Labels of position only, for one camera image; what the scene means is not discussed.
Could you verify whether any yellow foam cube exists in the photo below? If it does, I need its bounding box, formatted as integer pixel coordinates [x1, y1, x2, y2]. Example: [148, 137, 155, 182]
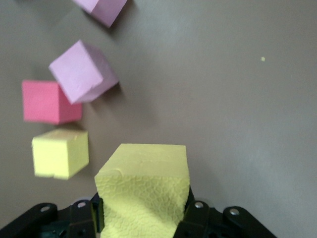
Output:
[94, 143, 192, 238]
[31, 128, 90, 180]

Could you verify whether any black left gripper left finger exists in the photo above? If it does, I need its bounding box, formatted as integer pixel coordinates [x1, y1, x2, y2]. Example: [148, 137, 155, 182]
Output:
[0, 194, 104, 238]

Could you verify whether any pink foam cube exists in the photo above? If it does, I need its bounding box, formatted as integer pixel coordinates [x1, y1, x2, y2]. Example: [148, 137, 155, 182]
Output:
[48, 39, 120, 105]
[71, 0, 128, 28]

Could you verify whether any red foam cube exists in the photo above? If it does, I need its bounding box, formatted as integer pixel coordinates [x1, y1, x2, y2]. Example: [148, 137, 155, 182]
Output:
[21, 79, 83, 125]

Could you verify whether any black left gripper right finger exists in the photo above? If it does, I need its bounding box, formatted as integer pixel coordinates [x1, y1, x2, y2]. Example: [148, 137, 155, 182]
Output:
[174, 187, 276, 238]

